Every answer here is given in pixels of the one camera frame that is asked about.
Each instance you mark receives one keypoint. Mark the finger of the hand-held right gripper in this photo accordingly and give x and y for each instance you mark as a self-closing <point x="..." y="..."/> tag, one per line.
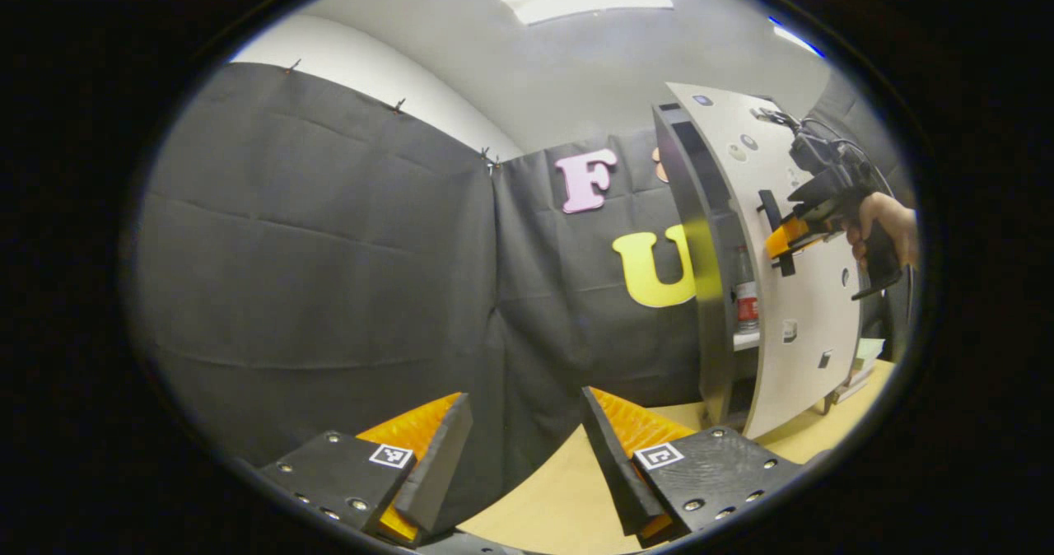
<point x="790" y="235"/>

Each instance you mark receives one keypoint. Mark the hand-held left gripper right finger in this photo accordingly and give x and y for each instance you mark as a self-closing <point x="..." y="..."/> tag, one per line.
<point x="613" y="464"/>

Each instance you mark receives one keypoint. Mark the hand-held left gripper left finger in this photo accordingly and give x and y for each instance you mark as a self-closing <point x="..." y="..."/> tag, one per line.
<point x="436" y="473"/>

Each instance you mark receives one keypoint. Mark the clear plastic bottle red label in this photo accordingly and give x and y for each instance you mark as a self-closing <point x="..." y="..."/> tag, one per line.
<point x="747" y="296"/>

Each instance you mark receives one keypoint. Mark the light grey cabinet door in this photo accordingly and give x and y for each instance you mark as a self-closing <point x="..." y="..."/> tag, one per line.
<point x="811" y="324"/>

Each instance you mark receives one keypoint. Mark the dark grey cabinet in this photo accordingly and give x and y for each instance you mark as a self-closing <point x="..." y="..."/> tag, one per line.
<point x="715" y="349"/>

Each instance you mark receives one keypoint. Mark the pale green book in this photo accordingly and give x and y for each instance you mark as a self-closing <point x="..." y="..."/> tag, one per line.
<point x="871" y="351"/>

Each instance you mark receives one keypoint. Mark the narrow ceiling light panel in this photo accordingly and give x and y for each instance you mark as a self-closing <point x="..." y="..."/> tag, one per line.
<point x="797" y="39"/>

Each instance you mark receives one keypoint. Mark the black backdrop cloth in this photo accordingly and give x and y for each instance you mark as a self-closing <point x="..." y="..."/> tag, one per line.
<point x="313" y="250"/>

